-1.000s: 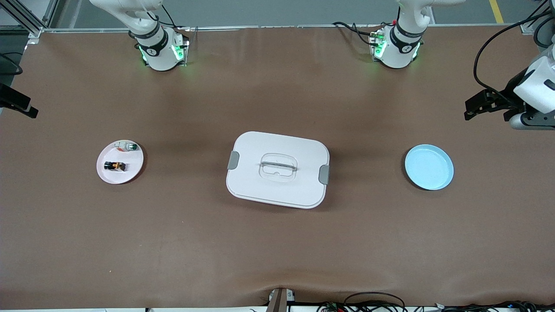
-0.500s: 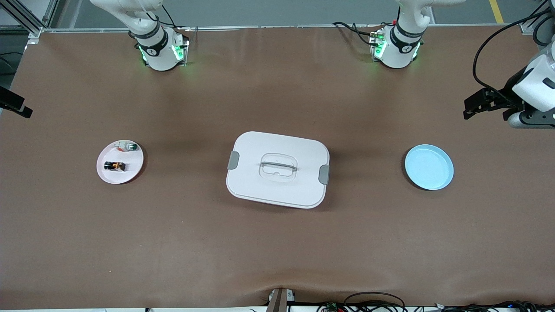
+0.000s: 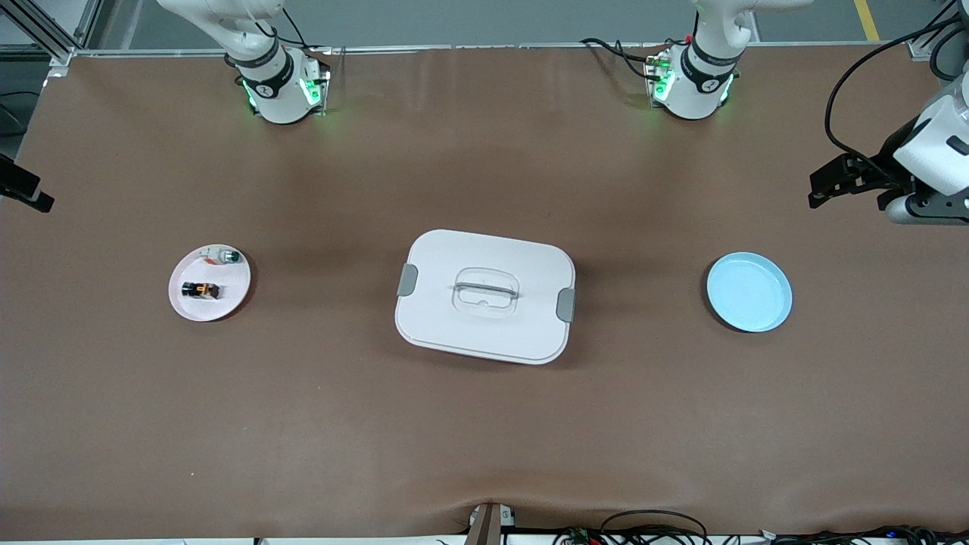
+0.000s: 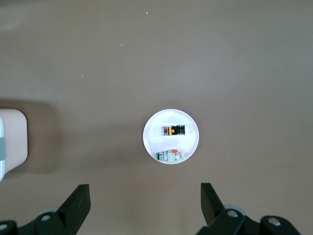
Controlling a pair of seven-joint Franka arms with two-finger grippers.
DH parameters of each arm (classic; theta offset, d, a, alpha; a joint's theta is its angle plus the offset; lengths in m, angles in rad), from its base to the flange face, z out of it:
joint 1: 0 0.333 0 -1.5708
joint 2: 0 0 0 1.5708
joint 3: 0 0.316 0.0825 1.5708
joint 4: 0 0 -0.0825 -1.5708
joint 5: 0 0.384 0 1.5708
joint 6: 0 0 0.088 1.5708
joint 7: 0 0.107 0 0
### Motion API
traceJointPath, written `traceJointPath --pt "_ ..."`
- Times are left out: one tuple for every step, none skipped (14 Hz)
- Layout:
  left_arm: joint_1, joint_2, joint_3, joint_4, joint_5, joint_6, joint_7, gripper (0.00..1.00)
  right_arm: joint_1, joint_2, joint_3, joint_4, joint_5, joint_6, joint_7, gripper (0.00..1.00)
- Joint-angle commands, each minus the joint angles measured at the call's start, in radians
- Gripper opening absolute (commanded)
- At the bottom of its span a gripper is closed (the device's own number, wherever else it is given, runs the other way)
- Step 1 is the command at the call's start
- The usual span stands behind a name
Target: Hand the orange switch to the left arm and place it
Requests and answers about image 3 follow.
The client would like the black arm base cable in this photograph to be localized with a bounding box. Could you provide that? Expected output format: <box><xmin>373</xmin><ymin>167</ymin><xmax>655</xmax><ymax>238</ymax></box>
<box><xmin>579</xmin><ymin>36</ymin><xmax>675</xmax><ymax>83</ymax></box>

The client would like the light blue round plate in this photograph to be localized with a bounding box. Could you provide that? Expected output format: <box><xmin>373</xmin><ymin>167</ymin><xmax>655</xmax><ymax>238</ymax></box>
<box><xmin>706</xmin><ymin>252</ymin><xmax>793</xmax><ymax>333</ymax></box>

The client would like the white lidded storage box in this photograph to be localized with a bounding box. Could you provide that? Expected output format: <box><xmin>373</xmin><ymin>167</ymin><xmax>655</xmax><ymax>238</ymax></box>
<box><xmin>394</xmin><ymin>229</ymin><xmax>577</xmax><ymax>366</ymax></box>

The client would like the pink round plate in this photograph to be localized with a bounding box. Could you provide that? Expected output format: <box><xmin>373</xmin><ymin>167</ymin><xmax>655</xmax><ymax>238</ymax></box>
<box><xmin>168</xmin><ymin>244</ymin><xmax>252</xmax><ymax>323</ymax></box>

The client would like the black cable loop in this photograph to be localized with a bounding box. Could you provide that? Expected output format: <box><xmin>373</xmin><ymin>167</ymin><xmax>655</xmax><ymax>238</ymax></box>
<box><xmin>600</xmin><ymin>509</ymin><xmax>709</xmax><ymax>545</ymax></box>

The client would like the aluminium frame extrusion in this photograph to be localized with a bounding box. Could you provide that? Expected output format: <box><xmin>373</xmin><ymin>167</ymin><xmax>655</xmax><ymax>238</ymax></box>
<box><xmin>0</xmin><ymin>0</ymin><xmax>103</xmax><ymax>65</ymax></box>

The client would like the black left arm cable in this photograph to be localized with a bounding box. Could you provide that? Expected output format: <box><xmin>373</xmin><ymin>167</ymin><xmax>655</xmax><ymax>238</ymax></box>
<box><xmin>825</xmin><ymin>15</ymin><xmax>969</xmax><ymax>186</ymax></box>

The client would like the brown camera mount post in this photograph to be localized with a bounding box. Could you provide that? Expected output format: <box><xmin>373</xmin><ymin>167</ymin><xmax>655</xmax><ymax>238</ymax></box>
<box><xmin>466</xmin><ymin>502</ymin><xmax>517</xmax><ymax>545</ymax></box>

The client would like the brown table cover mat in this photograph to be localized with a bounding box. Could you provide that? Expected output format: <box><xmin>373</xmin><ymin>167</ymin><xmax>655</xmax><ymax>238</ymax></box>
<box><xmin>0</xmin><ymin>42</ymin><xmax>969</xmax><ymax>542</ymax></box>

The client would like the tangled cable bundle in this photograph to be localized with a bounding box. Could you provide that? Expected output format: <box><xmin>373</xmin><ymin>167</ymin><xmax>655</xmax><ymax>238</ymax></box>
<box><xmin>553</xmin><ymin>524</ymin><xmax>969</xmax><ymax>545</ymax></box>

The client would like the silver table edge rail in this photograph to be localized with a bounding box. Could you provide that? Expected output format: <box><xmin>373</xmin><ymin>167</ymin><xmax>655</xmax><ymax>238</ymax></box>
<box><xmin>72</xmin><ymin>42</ymin><xmax>921</xmax><ymax>58</ymax></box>

